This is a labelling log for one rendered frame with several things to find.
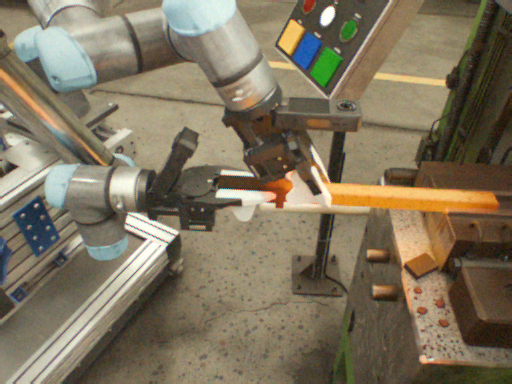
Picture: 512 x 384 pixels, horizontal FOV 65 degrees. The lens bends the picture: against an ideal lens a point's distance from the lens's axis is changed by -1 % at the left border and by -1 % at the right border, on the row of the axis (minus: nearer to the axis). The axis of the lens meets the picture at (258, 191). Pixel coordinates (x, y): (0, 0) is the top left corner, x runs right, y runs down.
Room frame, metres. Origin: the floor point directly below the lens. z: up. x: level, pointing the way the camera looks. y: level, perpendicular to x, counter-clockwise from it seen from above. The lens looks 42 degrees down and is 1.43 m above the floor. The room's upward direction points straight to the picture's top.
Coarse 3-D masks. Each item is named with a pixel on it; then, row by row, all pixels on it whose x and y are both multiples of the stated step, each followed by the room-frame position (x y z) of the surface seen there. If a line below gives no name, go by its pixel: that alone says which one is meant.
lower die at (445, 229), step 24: (432, 168) 0.56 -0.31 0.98; (456, 168) 0.56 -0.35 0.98; (480, 168) 0.56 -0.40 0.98; (504, 168) 0.56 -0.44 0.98; (504, 192) 0.47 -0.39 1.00; (432, 216) 0.46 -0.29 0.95; (456, 216) 0.42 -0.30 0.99; (480, 216) 0.42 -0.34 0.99; (504, 216) 0.42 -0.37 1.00; (432, 240) 0.43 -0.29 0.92; (456, 240) 0.38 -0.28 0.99; (504, 240) 0.38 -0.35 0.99
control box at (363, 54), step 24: (336, 0) 1.02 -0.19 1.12; (360, 0) 0.95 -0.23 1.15; (384, 0) 0.89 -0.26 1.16; (408, 0) 0.89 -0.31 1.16; (312, 24) 1.05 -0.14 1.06; (336, 24) 0.97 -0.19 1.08; (360, 24) 0.90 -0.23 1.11; (384, 24) 0.87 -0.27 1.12; (408, 24) 0.89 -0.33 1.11; (336, 48) 0.92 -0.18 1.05; (360, 48) 0.86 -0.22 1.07; (384, 48) 0.87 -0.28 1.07; (336, 72) 0.87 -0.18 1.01; (360, 72) 0.86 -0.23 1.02; (336, 96) 0.84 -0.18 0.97; (360, 96) 0.86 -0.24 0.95
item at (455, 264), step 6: (456, 258) 0.37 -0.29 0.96; (462, 258) 0.36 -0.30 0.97; (480, 258) 0.36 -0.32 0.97; (486, 258) 0.36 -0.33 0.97; (492, 258) 0.36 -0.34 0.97; (498, 258) 0.36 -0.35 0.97; (450, 264) 0.37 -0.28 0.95; (456, 264) 0.36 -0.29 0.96; (462, 264) 0.35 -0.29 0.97; (468, 264) 0.35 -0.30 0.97; (474, 264) 0.35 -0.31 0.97; (480, 264) 0.35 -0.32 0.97; (486, 264) 0.35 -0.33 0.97; (492, 264) 0.35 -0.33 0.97; (498, 264) 0.35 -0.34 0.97; (504, 264) 0.35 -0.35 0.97; (510, 264) 0.35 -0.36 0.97; (450, 270) 0.36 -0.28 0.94; (456, 270) 0.35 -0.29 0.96
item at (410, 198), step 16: (224, 176) 0.49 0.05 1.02; (240, 176) 0.49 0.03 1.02; (288, 192) 0.46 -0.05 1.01; (336, 192) 0.46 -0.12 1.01; (352, 192) 0.46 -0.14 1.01; (368, 192) 0.46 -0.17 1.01; (384, 192) 0.46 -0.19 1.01; (400, 192) 0.46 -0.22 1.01; (416, 192) 0.46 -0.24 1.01; (432, 192) 0.46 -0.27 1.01; (448, 192) 0.46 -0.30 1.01; (464, 192) 0.46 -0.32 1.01; (480, 192) 0.46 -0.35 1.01; (400, 208) 0.44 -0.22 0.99; (416, 208) 0.44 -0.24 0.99; (432, 208) 0.44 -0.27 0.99; (480, 208) 0.44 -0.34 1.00
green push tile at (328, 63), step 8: (328, 48) 0.93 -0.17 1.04; (320, 56) 0.94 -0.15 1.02; (328, 56) 0.91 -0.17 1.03; (336, 56) 0.89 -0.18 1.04; (320, 64) 0.92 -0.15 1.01; (328, 64) 0.90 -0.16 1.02; (336, 64) 0.87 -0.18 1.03; (312, 72) 0.92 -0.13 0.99; (320, 72) 0.90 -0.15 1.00; (328, 72) 0.88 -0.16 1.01; (320, 80) 0.88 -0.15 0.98; (328, 80) 0.86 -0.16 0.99
